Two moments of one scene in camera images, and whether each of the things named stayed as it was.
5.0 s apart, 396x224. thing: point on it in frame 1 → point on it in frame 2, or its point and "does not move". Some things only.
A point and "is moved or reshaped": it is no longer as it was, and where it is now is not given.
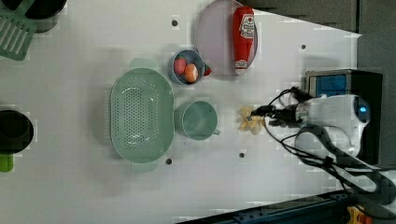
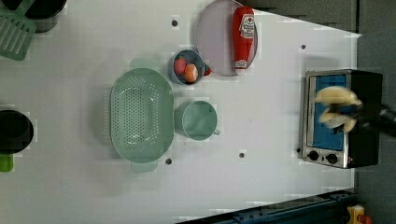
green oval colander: [142, 115] does not move
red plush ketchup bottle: [243, 38] does not move
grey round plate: [215, 36] does not move
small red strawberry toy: [207, 70] does not move
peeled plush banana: [248, 122] is moved or reshaped
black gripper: [284, 116] → [382, 120]
